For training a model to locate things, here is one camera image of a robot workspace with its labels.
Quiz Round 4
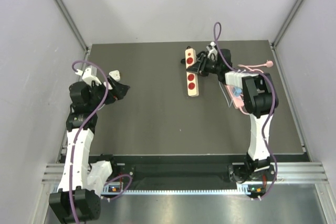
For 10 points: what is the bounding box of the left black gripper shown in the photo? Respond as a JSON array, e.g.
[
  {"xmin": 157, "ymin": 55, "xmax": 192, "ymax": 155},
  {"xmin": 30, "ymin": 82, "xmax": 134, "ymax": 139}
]
[{"xmin": 87, "ymin": 75, "xmax": 130, "ymax": 110}]

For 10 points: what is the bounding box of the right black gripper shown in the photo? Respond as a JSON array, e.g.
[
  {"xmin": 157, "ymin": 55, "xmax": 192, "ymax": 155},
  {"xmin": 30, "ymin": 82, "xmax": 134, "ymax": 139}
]
[{"xmin": 186, "ymin": 54, "xmax": 222, "ymax": 77}]

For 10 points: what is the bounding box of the white square plug adapter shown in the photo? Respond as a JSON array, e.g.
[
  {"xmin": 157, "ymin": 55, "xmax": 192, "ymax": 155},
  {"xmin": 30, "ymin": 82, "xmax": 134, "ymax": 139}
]
[{"xmin": 109, "ymin": 70, "xmax": 121, "ymax": 82}]

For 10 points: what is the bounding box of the beige wooden power strip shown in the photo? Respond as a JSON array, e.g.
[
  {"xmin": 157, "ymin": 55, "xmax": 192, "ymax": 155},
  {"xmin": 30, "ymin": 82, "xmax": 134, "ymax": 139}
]
[{"xmin": 185, "ymin": 48, "xmax": 199, "ymax": 97}]

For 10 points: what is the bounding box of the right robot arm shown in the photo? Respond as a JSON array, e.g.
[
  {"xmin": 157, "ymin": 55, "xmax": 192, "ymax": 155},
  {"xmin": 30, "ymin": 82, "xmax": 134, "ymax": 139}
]
[{"xmin": 181, "ymin": 47, "xmax": 278, "ymax": 180}]

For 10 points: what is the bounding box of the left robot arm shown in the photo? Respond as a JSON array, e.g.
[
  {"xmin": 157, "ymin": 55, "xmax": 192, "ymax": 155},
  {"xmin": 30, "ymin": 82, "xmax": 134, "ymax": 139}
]
[{"xmin": 49, "ymin": 76, "xmax": 130, "ymax": 223}]

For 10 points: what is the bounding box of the blue plug on pink strip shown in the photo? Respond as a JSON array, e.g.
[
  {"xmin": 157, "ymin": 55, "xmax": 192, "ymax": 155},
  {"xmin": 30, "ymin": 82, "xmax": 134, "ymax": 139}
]
[{"xmin": 232, "ymin": 87, "xmax": 242, "ymax": 97}]

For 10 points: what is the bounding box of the pink power strip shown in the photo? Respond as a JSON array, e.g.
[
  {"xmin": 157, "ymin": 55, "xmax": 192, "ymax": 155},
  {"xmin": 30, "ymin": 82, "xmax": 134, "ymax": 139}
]
[{"xmin": 225, "ymin": 86, "xmax": 244, "ymax": 110}]

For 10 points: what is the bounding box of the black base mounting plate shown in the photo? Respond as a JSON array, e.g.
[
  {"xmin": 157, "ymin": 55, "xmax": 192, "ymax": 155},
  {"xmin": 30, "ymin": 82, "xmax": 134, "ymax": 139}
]
[{"xmin": 89, "ymin": 154, "xmax": 276, "ymax": 185}]

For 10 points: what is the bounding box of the black power cord with plug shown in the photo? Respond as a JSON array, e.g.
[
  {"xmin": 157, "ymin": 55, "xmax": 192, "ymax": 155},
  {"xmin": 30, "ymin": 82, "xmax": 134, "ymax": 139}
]
[{"xmin": 179, "ymin": 50, "xmax": 208, "ymax": 65}]

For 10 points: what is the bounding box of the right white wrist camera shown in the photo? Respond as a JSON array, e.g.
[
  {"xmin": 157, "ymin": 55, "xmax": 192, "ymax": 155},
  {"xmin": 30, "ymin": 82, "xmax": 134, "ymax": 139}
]
[{"xmin": 206, "ymin": 41, "xmax": 218, "ymax": 61}]

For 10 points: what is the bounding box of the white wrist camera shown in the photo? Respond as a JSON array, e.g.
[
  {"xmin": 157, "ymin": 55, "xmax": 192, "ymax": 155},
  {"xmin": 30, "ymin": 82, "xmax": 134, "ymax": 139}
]
[
  {"xmin": 75, "ymin": 66, "xmax": 101, "ymax": 86},
  {"xmin": 206, "ymin": 41, "xmax": 218, "ymax": 61}
]

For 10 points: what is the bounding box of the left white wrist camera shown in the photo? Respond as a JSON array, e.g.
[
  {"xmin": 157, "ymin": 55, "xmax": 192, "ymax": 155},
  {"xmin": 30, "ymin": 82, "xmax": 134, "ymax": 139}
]
[{"xmin": 75, "ymin": 66, "xmax": 101, "ymax": 86}]

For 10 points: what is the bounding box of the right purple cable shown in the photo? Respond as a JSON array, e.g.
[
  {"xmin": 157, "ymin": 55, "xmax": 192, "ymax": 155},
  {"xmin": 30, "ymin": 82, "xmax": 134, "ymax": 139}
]
[{"xmin": 212, "ymin": 22, "xmax": 278, "ymax": 200}]

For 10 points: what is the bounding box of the light blue cable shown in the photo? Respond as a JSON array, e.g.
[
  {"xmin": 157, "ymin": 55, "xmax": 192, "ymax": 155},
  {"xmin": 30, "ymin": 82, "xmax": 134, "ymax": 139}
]
[{"xmin": 218, "ymin": 82, "xmax": 234, "ymax": 108}]

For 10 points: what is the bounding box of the pink power cord with plug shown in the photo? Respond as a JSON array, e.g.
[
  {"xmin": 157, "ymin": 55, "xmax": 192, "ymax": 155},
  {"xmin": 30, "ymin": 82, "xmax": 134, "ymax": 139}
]
[{"xmin": 237, "ymin": 60, "xmax": 274, "ymax": 115}]

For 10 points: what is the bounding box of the slotted grey cable duct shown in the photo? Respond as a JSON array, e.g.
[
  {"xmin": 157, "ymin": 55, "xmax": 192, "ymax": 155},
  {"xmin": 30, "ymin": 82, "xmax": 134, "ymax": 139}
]
[{"xmin": 101, "ymin": 182, "xmax": 262, "ymax": 197}]

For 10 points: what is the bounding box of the aluminium frame rail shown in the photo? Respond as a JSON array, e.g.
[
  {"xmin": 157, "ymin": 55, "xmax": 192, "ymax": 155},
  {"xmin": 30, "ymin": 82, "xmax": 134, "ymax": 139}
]
[{"xmin": 36, "ymin": 0, "xmax": 91, "ymax": 54}]

